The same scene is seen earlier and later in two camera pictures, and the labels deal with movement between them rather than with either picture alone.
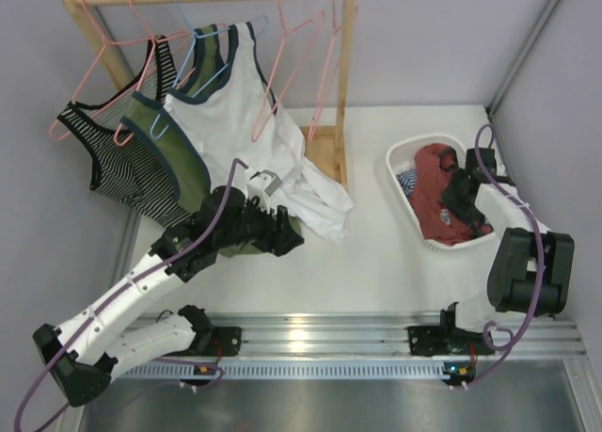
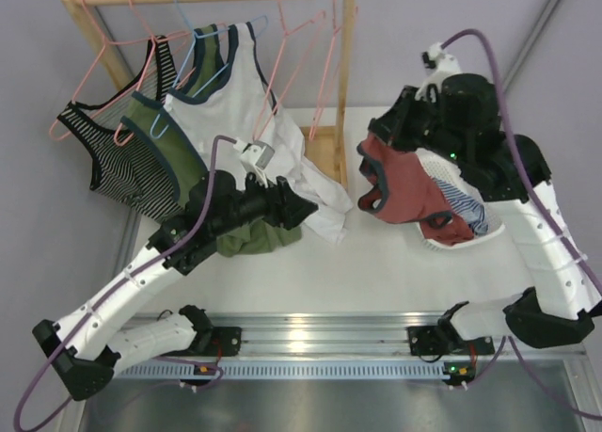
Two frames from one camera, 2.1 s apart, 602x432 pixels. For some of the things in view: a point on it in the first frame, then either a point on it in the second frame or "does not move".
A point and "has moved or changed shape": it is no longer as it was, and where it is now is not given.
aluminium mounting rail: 376,334 does not move
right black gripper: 469,214 -> 390,127
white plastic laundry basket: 401,158 -> 444,168
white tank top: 241,127 does not move
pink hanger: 321,15 -> 295,39
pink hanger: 332,66 does not move
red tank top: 434,163 has moved or changed shape
